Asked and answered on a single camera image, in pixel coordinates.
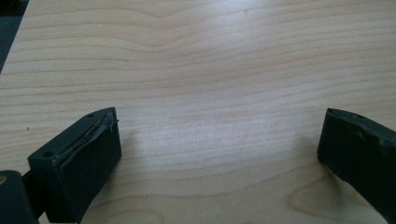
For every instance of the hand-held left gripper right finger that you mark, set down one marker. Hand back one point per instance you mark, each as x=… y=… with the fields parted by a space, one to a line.
x=358 y=149

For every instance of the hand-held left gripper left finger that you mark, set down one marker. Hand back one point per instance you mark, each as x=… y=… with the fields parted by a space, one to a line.
x=77 y=161

